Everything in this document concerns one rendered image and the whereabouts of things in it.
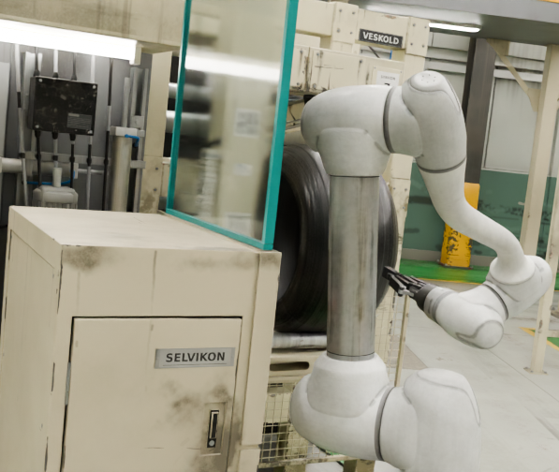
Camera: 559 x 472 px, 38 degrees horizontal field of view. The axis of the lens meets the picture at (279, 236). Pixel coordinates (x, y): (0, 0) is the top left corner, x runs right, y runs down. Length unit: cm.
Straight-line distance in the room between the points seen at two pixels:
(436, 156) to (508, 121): 1092
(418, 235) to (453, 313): 1018
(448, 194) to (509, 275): 35
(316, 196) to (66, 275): 106
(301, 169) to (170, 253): 99
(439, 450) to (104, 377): 65
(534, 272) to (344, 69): 109
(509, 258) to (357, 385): 50
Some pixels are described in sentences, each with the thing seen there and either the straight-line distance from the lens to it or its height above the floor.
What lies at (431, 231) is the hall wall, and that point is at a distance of 1216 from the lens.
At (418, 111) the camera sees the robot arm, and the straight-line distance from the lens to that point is 156.
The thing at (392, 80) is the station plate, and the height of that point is 172.
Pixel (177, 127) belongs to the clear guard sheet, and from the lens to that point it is 196.
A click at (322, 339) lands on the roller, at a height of 91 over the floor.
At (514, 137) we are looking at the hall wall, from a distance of 1256.
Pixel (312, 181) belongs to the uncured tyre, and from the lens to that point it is 230.
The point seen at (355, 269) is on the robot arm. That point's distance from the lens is 165.
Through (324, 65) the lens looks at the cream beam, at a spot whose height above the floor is 173.
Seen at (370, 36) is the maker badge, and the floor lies 190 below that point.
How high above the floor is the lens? 146
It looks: 6 degrees down
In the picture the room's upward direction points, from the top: 6 degrees clockwise
